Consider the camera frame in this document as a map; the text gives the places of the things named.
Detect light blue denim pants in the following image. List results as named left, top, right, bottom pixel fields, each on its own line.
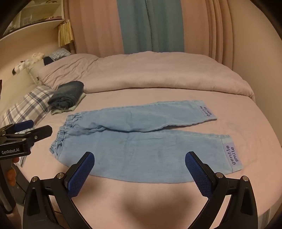
left=49, top=100, right=243, bottom=184

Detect white pillow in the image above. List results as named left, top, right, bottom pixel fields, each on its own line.
left=27, top=62, right=48, bottom=83

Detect folded light green cloth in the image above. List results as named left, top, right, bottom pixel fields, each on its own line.
left=51, top=92, right=86, bottom=115

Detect pink duvet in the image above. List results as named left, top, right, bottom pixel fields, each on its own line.
left=38, top=51, right=256, bottom=103

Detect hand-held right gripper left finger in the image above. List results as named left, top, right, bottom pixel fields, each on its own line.
left=23, top=151, right=95, bottom=229

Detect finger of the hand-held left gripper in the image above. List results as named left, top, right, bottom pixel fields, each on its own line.
left=0, top=120, right=34, bottom=134
left=24, top=125, right=53, bottom=147

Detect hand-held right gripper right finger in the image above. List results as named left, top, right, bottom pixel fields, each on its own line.
left=185, top=151, right=259, bottom=229

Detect folded dark blue jeans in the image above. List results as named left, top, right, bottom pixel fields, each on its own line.
left=48, top=81, right=84, bottom=110

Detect black and white plush toy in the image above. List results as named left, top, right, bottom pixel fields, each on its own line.
left=12, top=59, right=31, bottom=75

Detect pink curtain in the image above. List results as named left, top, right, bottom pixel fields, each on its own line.
left=179, top=0, right=235, bottom=66
left=65, top=0, right=125, bottom=58

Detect cream wall shelf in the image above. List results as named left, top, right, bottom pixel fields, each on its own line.
left=0, top=0, right=69, bottom=42

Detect blue plaid pillow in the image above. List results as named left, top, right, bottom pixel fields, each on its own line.
left=43, top=48, right=71, bottom=66

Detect grey plaid pillow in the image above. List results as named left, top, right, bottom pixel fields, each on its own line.
left=0, top=85, right=55, bottom=168

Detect bed with pink sheet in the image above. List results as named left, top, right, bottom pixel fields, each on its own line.
left=13, top=88, right=282, bottom=229

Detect blue curtain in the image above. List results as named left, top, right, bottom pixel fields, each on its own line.
left=116, top=0, right=184, bottom=53

